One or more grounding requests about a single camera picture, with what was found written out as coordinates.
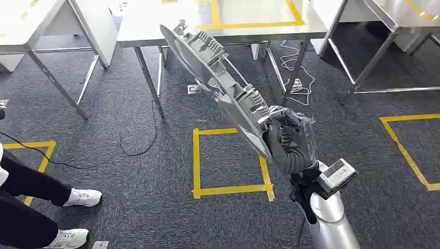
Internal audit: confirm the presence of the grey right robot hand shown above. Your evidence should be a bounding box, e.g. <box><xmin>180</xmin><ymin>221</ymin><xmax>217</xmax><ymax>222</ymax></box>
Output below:
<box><xmin>263</xmin><ymin>105</ymin><xmax>319</xmax><ymax>174</ymax></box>

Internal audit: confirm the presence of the silver-grey wheel cover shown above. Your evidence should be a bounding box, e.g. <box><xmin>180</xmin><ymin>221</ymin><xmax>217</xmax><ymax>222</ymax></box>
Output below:
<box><xmin>159</xmin><ymin>20</ymin><xmax>276</xmax><ymax>164</ymax></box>

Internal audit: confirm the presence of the white power strip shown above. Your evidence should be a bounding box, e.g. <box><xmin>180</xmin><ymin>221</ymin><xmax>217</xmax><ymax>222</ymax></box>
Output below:
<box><xmin>290</xmin><ymin>78</ymin><xmax>304</xmax><ymax>94</ymax></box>

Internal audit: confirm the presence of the yellow tape square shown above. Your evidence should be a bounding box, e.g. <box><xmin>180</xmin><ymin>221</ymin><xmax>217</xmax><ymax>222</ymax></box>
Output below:
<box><xmin>379</xmin><ymin>113</ymin><xmax>440</xmax><ymax>192</ymax></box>

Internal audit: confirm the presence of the steel table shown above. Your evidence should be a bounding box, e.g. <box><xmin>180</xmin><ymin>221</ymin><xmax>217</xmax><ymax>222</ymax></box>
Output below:
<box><xmin>318</xmin><ymin>0</ymin><xmax>440</xmax><ymax>95</ymax></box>
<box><xmin>0</xmin><ymin>0</ymin><xmax>108</xmax><ymax>121</ymax></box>
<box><xmin>117</xmin><ymin>0</ymin><xmax>329</xmax><ymax>119</ymax></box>

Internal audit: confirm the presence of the person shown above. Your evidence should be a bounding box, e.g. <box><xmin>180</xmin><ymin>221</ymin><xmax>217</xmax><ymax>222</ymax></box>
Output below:
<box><xmin>0</xmin><ymin>142</ymin><xmax>103</xmax><ymax>249</ymax></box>

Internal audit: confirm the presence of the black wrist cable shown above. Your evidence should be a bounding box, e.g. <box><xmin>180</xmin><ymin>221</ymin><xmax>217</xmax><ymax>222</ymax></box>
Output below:
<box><xmin>290</xmin><ymin>164</ymin><xmax>322</xmax><ymax>226</ymax></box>

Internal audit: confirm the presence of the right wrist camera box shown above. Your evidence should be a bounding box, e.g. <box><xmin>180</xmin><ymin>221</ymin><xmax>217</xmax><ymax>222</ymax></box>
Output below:
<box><xmin>317</xmin><ymin>158</ymin><xmax>359</xmax><ymax>201</ymax></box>

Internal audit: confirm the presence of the white cable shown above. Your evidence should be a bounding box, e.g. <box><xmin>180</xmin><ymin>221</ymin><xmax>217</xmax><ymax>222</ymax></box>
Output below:
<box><xmin>279</xmin><ymin>39</ymin><xmax>316</xmax><ymax>106</ymax></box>

